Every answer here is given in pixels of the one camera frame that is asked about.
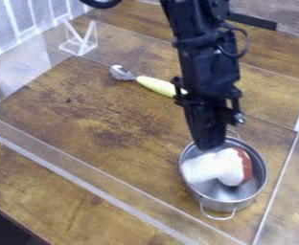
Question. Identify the spoon with yellow-green handle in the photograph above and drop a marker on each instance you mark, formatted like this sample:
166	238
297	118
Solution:
154	84

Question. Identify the silver pot with handles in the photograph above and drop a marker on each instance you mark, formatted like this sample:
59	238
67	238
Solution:
221	201

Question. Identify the black strip on table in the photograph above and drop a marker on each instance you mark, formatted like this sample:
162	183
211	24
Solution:
254	21

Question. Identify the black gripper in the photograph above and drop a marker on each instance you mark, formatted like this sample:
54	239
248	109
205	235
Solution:
206	90

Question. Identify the white red plush mushroom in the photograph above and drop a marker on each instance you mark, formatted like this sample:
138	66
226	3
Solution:
230	166

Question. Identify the clear acrylic barrier panel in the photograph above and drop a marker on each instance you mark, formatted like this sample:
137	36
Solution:
146	207

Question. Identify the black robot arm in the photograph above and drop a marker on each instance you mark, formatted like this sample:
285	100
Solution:
206	43

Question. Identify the clear acrylic triangular stand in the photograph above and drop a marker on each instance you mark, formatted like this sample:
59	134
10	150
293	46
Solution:
79	45

